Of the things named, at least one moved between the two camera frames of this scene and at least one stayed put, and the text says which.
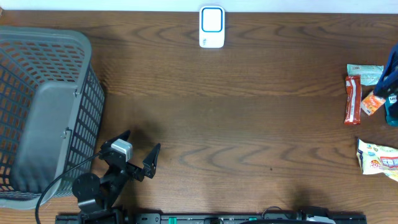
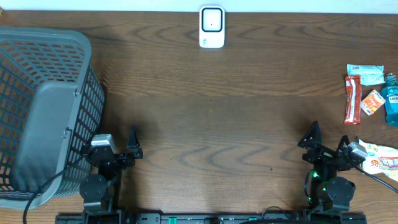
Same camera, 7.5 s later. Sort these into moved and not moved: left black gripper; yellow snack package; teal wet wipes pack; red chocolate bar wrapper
Moved: left black gripper
Not moved: yellow snack package; red chocolate bar wrapper; teal wet wipes pack
